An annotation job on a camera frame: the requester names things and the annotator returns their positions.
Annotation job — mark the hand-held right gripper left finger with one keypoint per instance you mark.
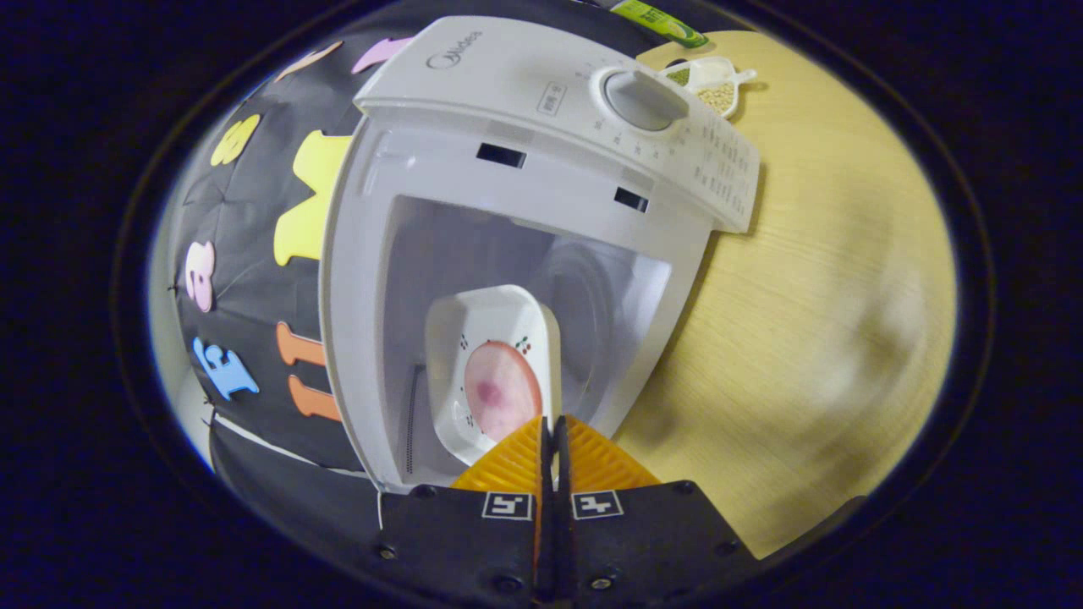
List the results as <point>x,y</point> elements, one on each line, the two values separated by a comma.
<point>474,533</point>

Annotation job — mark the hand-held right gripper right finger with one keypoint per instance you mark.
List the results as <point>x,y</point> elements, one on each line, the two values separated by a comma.
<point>643,541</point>

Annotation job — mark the pink round food slice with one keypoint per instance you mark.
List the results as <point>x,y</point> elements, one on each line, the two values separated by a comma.
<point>501,389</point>

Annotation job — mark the white square plate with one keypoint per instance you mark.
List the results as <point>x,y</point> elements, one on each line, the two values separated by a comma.
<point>457,338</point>

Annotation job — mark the white microwave oven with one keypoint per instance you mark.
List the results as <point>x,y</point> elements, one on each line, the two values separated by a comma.
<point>508,93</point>

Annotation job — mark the white divided grain tray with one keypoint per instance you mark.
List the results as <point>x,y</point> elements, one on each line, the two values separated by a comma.
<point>715,89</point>

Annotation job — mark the green label drink bottle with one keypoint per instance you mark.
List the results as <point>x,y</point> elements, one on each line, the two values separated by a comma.
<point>660,21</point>

